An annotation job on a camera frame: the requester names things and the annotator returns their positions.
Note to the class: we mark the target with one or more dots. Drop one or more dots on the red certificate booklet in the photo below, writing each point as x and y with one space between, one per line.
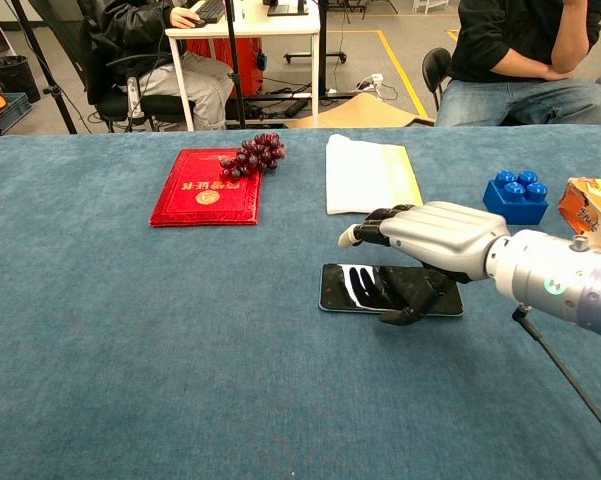
205 192

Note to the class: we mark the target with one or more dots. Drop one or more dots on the blue plastic crate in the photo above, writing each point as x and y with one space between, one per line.
10 111

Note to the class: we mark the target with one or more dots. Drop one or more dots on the brown cardboard sheet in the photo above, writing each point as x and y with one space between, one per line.
360 112

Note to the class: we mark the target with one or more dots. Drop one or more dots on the blue toy building block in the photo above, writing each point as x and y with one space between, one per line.
515 200

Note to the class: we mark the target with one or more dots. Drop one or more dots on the purple grape bunch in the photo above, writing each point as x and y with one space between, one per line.
257 155

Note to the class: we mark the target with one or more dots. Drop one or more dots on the black tripod stand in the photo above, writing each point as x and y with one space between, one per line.
40 65

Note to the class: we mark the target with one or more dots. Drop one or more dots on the black keyboard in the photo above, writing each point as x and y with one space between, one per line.
211 10

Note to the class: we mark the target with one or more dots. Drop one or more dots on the seated person in black jacket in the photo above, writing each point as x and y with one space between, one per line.
135 55

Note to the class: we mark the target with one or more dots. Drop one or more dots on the blue table cloth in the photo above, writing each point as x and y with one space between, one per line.
180 325

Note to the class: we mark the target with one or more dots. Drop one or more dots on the black trash bin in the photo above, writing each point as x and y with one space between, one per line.
14 75

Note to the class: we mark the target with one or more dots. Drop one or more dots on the seated person in blue jeans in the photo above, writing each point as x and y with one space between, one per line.
520 60

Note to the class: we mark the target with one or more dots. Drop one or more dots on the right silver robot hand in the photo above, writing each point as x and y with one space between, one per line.
445 227

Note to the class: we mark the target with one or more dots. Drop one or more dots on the black office chair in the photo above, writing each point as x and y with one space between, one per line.
130 102

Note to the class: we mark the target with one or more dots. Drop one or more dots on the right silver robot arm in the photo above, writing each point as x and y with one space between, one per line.
560 277

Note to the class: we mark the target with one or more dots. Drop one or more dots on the black vertical pole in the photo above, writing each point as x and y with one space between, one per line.
236 65

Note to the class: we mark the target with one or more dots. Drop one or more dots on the orange snack box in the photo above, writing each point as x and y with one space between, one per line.
592 205

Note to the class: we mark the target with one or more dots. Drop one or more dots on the white power strip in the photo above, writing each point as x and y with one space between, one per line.
376 79

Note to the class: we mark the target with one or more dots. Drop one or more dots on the white desk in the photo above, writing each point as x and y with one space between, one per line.
260 25

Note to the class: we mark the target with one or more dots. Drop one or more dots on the black round-back chair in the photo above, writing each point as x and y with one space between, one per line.
435 70

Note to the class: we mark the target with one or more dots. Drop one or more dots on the black smartphone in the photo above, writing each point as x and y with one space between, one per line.
350 290

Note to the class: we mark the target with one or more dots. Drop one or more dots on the white folded cloth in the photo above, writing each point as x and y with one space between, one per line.
365 175

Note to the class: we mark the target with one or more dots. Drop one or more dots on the red equipment case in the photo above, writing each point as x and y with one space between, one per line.
220 57

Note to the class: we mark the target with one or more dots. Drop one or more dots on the black wheeled stand base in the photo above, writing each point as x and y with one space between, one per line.
316 55

